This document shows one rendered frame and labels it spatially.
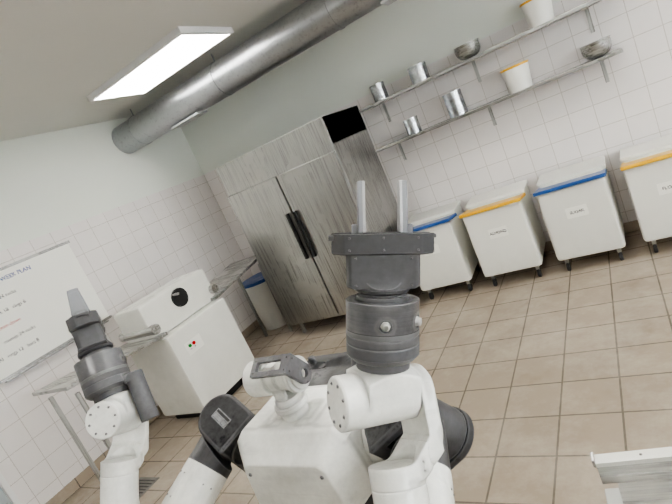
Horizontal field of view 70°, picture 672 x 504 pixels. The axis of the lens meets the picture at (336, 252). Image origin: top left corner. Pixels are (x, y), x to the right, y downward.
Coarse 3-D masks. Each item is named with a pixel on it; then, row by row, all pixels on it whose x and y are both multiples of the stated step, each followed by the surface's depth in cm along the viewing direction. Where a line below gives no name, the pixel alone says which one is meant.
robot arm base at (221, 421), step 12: (216, 396) 102; (228, 396) 101; (204, 408) 101; (216, 408) 100; (228, 408) 99; (240, 408) 98; (204, 420) 99; (216, 420) 98; (228, 420) 97; (240, 420) 96; (204, 432) 97; (216, 432) 96; (228, 432) 95; (240, 432) 95; (216, 444) 94; (228, 444) 94; (228, 456) 95; (240, 456) 97; (240, 468) 100
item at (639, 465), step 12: (600, 456) 111; (612, 456) 110; (624, 456) 109; (636, 456) 107; (648, 456) 106; (660, 456) 105; (600, 468) 110; (612, 468) 109; (624, 468) 108; (636, 468) 107; (648, 468) 107; (660, 468) 106; (612, 480) 110; (624, 480) 109; (636, 480) 108; (648, 480) 108
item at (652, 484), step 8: (656, 480) 107; (664, 480) 106; (624, 488) 108; (632, 488) 107; (640, 488) 107; (648, 488) 106; (656, 488) 105; (664, 488) 104; (624, 496) 106; (632, 496) 106; (640, 496) 105; (648, 496) 104; (656, 496) 103; (664, 496) 103
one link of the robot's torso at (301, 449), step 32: (320, 384) 95; (256, 416) 93; (288, 416) 86; (320, 416) 83; (256, 448) 86; (288, 448) 82; (320, 448) 78; (352, 448) 78; (256, 480) 87; (288, 480) 82; (320, 480) 78; (352, 480) 78
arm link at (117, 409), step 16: (128, 368) 94; (96, 384) 88; (112, 384) 89; (128, 384) 91; (144, 384) 92; (96, 400) 89; (112, 400) 88; (128, 400) 90; (144, 400) 90; (96, 416) 86; (112, 416) 85; (128, 416) 88; (144, 416) 89; (96, 432) 85; (112, 432) 85
